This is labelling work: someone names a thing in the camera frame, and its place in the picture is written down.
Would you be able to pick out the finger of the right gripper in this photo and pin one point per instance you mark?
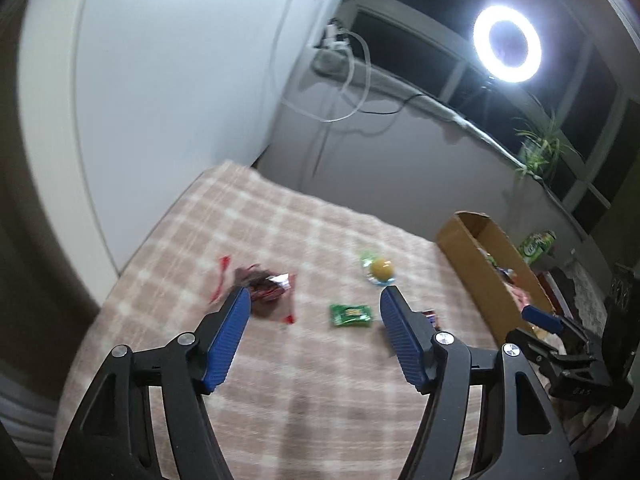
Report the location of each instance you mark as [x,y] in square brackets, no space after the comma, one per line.
[558,325]
[534,349]

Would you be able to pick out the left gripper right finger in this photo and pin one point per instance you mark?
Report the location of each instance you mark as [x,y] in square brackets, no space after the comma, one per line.
[519,435]

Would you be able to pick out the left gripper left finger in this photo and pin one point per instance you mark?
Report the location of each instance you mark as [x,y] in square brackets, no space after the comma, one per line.
[111,435]

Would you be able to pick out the Snickers chocolate bar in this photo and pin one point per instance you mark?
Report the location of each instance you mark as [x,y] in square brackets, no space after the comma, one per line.
[432,318]

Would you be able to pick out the yellow jelly cup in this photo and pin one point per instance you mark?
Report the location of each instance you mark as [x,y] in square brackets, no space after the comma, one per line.
[379,270]

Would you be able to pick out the green candy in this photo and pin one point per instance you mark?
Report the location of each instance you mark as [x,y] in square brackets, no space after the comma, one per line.
[343,315]

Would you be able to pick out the dark dates snack bag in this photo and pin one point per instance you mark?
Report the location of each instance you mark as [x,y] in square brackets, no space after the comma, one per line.
[281,311]

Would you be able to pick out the red candy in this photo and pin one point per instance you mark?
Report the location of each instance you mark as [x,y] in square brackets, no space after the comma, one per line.
[267,287]

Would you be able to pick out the white lace cloth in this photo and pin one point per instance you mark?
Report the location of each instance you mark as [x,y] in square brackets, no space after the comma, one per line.
[589,298]

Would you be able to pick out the cardboard box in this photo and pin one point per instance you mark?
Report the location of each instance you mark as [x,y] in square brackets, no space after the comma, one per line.
[492,271]

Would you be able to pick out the green tissue box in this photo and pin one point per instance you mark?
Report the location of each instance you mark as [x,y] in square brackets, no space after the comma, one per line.
[536,245]

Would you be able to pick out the potted spider plant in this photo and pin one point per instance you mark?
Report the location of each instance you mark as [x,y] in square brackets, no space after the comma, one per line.
[542,147]

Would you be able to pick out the pink plaid tablecloth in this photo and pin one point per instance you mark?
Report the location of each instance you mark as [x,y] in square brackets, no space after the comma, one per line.
[301,401]

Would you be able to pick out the red torn wrapper strip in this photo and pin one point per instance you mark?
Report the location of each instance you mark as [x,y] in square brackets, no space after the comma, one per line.
[224,263]

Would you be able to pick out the white power strip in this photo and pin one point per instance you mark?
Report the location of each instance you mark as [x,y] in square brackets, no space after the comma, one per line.
[335,37]

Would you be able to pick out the ring light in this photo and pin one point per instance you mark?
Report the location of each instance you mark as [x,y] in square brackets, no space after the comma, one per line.
[507,44]

